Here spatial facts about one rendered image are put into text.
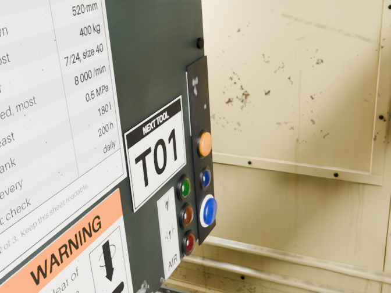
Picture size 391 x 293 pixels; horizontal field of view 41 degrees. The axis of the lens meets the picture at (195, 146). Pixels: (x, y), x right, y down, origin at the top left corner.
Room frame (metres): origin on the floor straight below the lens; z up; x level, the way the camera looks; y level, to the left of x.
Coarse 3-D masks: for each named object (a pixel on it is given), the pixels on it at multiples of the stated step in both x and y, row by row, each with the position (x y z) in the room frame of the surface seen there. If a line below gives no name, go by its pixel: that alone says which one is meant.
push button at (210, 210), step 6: (210, 198) 0.49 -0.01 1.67; (210, 204) 0.48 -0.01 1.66; (216, 204) 0.50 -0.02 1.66; (204, 210) 0.48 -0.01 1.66; (210, 210) 0.48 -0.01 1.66; (216, 210) 0.50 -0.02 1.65; (204, 216) 0.48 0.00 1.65; (210, 216) 0.48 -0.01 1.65; (204, 222) 0.48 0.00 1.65; (210, 222) 0.48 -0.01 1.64
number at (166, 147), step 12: (168, 132) 0.43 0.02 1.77; (180, 132) 0.45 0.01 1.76; (156, 144) 0.41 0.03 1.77; (168, 144) 0.43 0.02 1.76; (180, 144) 0.45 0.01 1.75; (156, 156) 0.41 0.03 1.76; (168, 156) 0.43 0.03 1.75; (180, 156) 0.45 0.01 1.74; (156, 168) 0.41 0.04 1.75; (168, 168) 0.43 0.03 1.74; (156, 180) 0.40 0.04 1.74
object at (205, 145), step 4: (204, 136) 0.49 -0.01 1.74; (208, 136) 0.49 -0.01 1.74; (200, 140) 0.48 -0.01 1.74; (204, 140) 0.48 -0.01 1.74; (208, 140) 0.49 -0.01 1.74; (200, 144) 0.48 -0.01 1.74; (204, 144) 0.48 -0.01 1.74; (208, 144) 0.49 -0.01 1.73; (200, 148) 0.48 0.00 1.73; (204, 148) 0.48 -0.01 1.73; (208, 148) 0.49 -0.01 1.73; (200, 152) 0.48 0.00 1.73; (204, 152) 0.48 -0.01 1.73; (208, 152) 0.49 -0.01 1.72
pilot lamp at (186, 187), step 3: (186, 180) 0.45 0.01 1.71; (189, 180) 0.45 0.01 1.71; (183, 183) 0.44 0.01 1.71; (186, 183) 0.45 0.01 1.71; (189, 183) 0.45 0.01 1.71; (183, 186) 0.44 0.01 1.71; (186, 186) 0.44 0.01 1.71; (189, 186) 0.45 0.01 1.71; (183, 189) 0.44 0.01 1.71; (186, 189) 0.44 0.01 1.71; (189, 189) 0.45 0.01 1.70; (183, 192) 0.44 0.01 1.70; (186, 192) 0.44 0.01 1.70; (189, 192) 0.45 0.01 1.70; (183, 195) 0.44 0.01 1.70; (186, 195) 0.44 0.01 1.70
